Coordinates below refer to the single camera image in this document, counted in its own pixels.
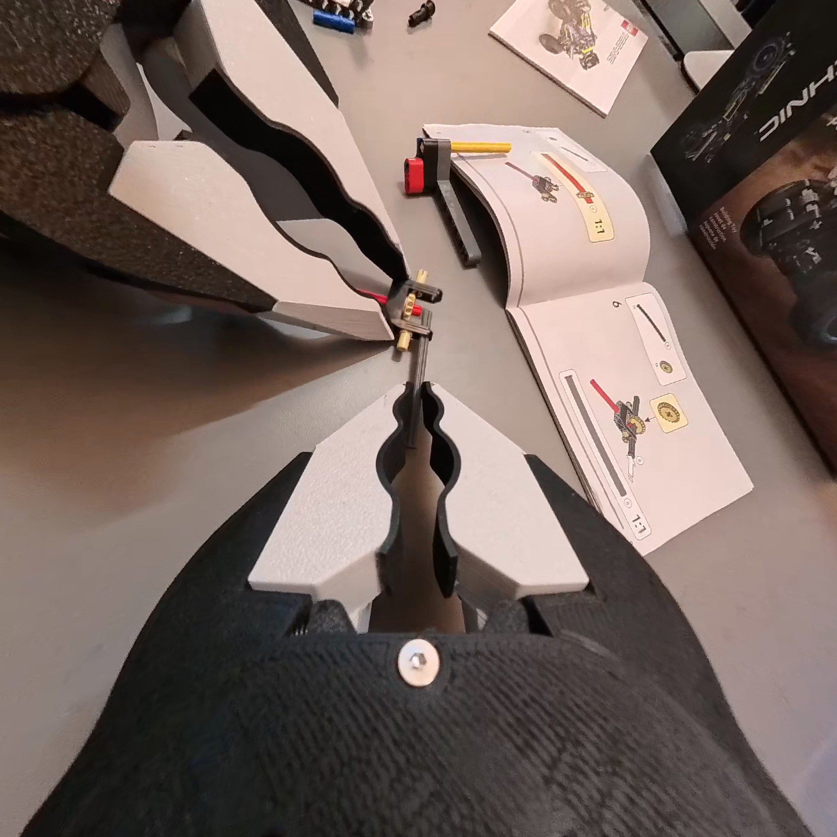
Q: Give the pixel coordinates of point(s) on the black desk mat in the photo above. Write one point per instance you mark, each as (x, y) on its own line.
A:
(706, 26)

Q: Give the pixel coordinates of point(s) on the closed instruction booklet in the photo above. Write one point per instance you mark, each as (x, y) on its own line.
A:
(588, 72)

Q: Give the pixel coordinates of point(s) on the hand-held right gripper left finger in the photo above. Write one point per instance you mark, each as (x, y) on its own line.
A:
(327, 523)

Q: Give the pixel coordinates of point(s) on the black lego pin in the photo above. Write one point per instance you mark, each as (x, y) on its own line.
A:
(420, 12)

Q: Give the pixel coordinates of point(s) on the open instruction booklet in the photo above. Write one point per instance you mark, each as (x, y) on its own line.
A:
(588, 242)

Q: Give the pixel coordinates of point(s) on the white monitor base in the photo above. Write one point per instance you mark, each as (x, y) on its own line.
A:
(706, 69)

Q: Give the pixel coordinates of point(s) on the black lego set box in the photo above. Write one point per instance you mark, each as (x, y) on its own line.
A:
(771, 196)

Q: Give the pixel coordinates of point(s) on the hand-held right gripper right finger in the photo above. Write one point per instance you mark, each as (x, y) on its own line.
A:
(510, 529)

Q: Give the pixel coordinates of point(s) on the grey beam lego assembly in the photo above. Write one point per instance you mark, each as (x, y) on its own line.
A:
(456, 209)

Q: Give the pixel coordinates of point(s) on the black lego gear frame assembly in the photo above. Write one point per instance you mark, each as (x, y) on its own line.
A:
(410, 306)

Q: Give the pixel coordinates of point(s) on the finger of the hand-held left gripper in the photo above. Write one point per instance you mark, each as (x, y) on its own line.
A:
(327, 150)
(216, 209)

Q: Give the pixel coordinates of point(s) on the pile of loose lego pieces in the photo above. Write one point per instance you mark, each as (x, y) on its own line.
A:
(330, 18)

